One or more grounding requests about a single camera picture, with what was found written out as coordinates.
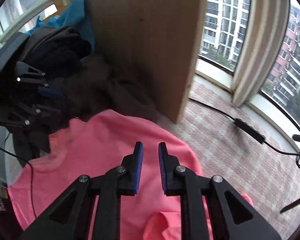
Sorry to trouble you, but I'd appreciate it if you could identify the pink t-shirt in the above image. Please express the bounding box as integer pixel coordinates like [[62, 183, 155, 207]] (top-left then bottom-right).
[[7, 108, 254, 240]]

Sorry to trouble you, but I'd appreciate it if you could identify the black garment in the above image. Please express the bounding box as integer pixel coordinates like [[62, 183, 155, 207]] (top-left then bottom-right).
[[10, 26, 91, 166]]

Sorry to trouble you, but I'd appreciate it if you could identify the dark brown garment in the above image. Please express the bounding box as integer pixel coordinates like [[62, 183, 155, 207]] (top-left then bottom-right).
[[62, 55, 158, 122]]

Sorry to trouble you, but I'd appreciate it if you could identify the blue garment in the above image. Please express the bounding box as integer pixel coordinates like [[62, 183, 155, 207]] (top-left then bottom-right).
[[25, 0, 96, 51]]

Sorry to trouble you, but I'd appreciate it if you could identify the pink plaid tablecloth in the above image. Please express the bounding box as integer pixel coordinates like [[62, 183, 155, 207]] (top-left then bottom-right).
[[157, 79, 300, 239]]

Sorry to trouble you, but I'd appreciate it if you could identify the wooden board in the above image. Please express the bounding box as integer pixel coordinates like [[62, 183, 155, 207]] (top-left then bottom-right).
[[87, 0, 206, 123]]

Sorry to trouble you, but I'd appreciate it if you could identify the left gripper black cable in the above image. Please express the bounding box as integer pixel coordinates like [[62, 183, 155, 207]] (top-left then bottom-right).
[[0, 119, 38, 218]]

